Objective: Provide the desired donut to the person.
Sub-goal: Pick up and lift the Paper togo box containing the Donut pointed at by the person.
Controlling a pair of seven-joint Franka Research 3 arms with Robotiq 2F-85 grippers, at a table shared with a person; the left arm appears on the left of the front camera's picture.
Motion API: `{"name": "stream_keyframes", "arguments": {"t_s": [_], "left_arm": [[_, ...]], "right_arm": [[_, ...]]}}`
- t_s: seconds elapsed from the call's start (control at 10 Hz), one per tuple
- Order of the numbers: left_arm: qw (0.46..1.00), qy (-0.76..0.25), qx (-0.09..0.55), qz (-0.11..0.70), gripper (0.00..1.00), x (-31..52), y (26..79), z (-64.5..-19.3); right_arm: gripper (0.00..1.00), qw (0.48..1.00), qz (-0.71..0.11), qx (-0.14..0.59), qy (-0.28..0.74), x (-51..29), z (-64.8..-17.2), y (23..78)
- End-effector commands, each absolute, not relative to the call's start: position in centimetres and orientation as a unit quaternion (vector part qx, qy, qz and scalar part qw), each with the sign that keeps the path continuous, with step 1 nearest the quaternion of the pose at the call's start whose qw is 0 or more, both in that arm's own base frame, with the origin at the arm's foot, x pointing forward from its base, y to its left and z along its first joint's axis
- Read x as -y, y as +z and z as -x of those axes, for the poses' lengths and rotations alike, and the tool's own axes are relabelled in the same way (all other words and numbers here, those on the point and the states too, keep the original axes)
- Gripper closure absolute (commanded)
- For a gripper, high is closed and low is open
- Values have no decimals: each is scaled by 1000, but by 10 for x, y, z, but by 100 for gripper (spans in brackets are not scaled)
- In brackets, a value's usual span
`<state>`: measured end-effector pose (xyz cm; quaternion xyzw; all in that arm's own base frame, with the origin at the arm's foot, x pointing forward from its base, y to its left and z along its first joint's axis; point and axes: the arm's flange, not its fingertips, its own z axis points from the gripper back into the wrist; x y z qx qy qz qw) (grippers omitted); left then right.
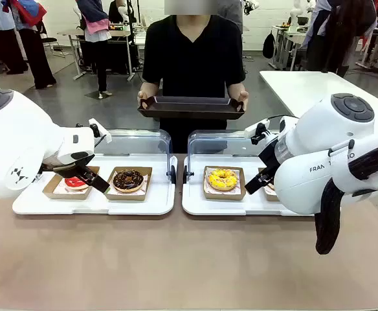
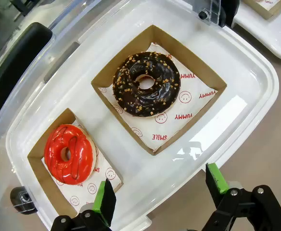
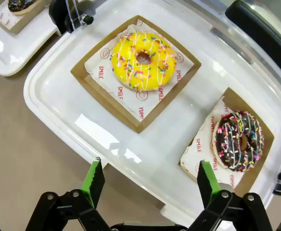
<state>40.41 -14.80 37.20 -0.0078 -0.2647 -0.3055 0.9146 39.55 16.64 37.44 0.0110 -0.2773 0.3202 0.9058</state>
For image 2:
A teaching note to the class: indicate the kraft box of nut donut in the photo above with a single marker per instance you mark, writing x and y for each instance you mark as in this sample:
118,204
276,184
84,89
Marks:
121,115

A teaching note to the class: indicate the white tray with red donut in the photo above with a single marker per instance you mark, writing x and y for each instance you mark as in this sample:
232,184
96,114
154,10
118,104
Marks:
239,72

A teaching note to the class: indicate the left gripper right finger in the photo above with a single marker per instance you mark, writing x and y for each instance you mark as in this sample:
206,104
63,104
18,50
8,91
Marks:
239,211

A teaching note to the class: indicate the printed liner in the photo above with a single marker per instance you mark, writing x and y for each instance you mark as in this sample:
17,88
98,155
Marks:
271,3
106,175
179,127

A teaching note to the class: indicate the white tray with sprinkle donut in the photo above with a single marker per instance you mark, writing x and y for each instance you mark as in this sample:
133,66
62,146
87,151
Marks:
270,38

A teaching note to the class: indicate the chocolate donut with nut crumbs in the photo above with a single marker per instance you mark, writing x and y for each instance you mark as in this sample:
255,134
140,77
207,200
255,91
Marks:
159,101

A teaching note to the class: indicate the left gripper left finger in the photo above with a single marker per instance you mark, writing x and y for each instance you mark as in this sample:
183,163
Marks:
102,207

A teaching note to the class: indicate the printed liner under red donut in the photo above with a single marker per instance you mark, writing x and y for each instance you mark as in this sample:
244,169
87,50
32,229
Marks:
106,175

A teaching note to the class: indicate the red glazed donut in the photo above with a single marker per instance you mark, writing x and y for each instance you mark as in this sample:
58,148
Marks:
82,156

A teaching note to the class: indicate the kraft box of red donut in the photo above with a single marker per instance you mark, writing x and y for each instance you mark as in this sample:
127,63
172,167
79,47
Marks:
42,183

